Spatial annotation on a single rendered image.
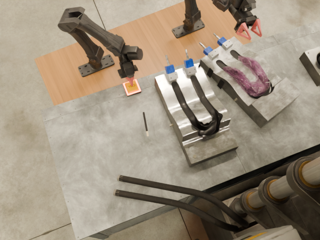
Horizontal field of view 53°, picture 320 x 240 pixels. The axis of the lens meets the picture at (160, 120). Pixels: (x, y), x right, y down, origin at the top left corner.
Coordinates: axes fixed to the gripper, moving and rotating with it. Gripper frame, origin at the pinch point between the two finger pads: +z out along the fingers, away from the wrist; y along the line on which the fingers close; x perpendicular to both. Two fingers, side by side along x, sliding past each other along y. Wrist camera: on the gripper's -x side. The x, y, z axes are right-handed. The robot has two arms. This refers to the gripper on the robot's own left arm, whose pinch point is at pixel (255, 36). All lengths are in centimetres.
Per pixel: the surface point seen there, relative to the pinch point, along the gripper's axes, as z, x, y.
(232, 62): -7.0, 30.7, 5.7
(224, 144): 33, 37, -22
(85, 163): 10, 53, -87
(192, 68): -9.5, 27.9, -20.3
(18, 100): -89, 136, -109
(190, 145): 26, 39, -38
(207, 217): 60, 37, -48
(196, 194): 49, 35, -48
